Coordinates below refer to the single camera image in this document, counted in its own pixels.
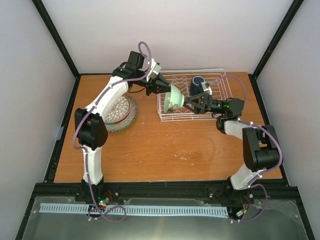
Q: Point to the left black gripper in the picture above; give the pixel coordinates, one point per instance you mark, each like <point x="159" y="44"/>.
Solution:
<point x="156" y="84"/>

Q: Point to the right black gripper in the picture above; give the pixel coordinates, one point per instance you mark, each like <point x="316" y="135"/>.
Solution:
<point x="198" y="108"/>

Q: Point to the dark blue mug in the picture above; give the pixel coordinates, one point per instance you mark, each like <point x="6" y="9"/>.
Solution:
<point x="195" y="85"/>

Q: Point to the light green bowl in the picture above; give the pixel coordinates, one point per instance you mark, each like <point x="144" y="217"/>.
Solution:
<point x="173" y="100"/>

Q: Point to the floral patterned plate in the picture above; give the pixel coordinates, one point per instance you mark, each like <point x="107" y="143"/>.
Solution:
<point x="119" y="112"/>

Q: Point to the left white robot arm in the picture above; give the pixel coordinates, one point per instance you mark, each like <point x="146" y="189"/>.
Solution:
<point x="90" y="130"/>

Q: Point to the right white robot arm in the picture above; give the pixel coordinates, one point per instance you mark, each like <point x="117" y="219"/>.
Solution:
<point x="260" y="147"/>

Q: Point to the red and teal plate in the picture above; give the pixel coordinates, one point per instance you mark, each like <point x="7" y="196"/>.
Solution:
<point x="128" y="121"/>

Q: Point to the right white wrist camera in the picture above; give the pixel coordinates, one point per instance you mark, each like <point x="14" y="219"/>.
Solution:
<point x="205" y="87"/>

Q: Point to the white wire dish rack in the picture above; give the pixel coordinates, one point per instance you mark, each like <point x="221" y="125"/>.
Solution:
<point x="183" y="80"/>

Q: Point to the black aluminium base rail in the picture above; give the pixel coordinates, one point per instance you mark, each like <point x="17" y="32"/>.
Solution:
<point x="217" y="191"/>

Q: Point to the black frame post right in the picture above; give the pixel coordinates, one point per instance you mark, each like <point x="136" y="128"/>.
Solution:
<point x="283" y="26"/>

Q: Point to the black frame post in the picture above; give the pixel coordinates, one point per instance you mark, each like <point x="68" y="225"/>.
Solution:
<point x="283" y="26"/>
<point x="47" y="20"/>

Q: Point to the black frame post left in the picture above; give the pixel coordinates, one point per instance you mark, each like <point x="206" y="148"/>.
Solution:
<point x="47" y="20"/>

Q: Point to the light blue cable duct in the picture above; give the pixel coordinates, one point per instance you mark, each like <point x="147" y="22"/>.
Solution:
<point x="137" y="210"/>

